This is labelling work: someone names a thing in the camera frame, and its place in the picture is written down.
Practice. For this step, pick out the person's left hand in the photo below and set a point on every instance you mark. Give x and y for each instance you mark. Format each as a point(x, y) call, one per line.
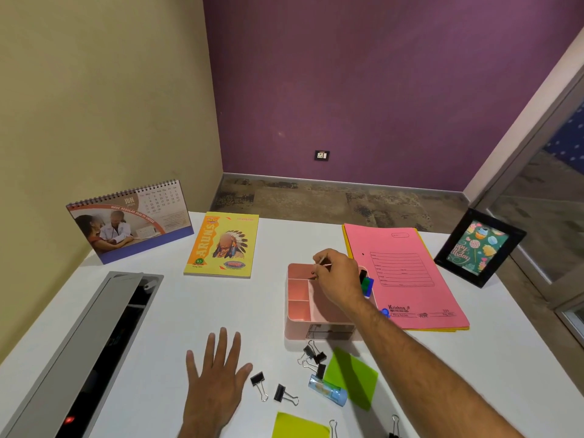
point(214, 392)

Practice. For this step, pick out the person's right hand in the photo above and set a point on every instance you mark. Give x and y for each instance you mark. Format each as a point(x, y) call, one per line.
point(340, 280)

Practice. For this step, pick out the person's left thumb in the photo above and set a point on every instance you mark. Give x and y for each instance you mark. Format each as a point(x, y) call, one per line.
point(245, 374)

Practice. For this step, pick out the person's right thumb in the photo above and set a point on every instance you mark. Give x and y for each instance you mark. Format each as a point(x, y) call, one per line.
point(326, 268)

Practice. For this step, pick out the person's left little finger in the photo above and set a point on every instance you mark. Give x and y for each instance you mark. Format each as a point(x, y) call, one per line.
point(193, 367)

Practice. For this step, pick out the person's left middle finger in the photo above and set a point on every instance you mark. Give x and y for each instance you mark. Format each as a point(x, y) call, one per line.
point(222, 348)

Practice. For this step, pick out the thin small pin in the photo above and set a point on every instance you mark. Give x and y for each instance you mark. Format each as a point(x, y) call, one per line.
point(320, 261)

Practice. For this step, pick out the person's left forearm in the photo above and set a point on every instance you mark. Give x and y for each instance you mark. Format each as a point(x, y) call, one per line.
point(196, 432)

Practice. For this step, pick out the person's right forearm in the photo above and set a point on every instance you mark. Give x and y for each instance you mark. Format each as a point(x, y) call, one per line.
point(419, 374)

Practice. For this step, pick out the black binder clip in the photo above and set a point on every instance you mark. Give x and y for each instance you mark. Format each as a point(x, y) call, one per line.
point(333, 428)
point(259, 382)
point(284, 395)
point(315, 368)
point(395, 426)
point(314, 352)

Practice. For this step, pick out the small green black piece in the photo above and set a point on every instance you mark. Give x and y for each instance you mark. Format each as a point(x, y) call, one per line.
point(362, 276)

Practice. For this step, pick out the pink desk organizer box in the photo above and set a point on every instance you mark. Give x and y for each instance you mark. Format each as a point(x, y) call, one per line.
point(303, 305)

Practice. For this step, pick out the clear organizer drawer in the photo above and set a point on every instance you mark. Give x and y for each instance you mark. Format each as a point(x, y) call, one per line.
point(329, 332)

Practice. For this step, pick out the blue round push pin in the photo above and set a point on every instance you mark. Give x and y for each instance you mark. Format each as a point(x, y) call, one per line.
point(385, 311)

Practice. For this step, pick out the yellow-green sticky note pad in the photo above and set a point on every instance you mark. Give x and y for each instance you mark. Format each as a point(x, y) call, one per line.
point(299, 426)

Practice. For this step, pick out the clear blue plastic container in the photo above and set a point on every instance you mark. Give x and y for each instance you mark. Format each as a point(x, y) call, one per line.
point(327, 390)

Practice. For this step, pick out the pink file folder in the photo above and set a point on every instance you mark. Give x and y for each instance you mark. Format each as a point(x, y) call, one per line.
point(410, 278)

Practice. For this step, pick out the yellow notebook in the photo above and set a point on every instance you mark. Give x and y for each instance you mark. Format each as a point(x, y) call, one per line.
point(223, 245)

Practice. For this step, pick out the green sticky note pad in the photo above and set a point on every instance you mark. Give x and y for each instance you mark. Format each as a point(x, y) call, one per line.
point(352, 377)

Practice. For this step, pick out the spiral desk calendar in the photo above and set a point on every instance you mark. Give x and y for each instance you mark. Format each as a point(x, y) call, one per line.
point(130, 221)

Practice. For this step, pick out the black wall socket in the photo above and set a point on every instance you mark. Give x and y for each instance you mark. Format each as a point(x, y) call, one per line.
point(321, 155)

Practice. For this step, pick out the black picture frame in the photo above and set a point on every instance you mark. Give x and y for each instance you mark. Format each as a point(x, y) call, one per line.
point(479, 247)

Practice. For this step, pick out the glass door with frame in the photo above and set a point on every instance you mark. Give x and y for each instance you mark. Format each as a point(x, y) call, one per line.
point(543, 191)

